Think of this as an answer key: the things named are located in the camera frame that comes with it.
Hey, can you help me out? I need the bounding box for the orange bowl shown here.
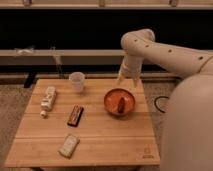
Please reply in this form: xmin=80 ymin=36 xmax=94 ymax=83
xmin=104 ymin=88 xmax=135 ymax=117

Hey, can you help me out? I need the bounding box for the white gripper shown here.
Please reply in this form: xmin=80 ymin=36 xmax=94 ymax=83
xmin=116 ymin=55 xmax=143 ymax=88

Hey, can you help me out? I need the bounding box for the white wrapped snack packet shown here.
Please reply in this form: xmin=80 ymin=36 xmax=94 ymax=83
xmin=58 ymin=134 xmax=80 ymax=158

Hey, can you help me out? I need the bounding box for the dark chocolate bar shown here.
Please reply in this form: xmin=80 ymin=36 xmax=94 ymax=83
xmin=67 ymin=105 xmax=84 ymax=127

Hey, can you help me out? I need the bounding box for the clear plastic cup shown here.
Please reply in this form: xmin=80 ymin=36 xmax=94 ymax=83
xmin=69 ymin=72 xmax=85 ymax=93

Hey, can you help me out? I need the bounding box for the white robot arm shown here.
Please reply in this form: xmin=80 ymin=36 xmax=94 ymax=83
xmin=118 ymin=29 xmax=213 ymax=171

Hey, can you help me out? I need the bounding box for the brown sausage in bowl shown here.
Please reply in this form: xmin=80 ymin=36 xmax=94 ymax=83
xmin=118 ymin=97 xmax=125 ymax=113

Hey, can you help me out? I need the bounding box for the crumpled plastic on bench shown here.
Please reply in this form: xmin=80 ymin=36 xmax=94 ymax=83
xmin=15 ymin=47 xmax=34 ymax=56

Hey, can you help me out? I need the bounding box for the wooden table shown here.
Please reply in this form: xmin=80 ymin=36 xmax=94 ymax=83
xmin=5 ymin=79 xmax=160 ymax=168

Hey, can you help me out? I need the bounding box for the long grey bench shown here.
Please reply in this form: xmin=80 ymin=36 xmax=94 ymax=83
xmin=0 ymin=50 xmax=124 ymax=88

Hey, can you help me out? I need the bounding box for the black cable on floor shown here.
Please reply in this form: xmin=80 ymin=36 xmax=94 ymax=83
xmin=153 ymin=95 xmax=170 ymax=114

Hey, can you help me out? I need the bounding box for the white bottle with label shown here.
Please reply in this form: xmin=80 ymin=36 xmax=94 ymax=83
xmin=40 ymin=86 xmax=57 ymax=118

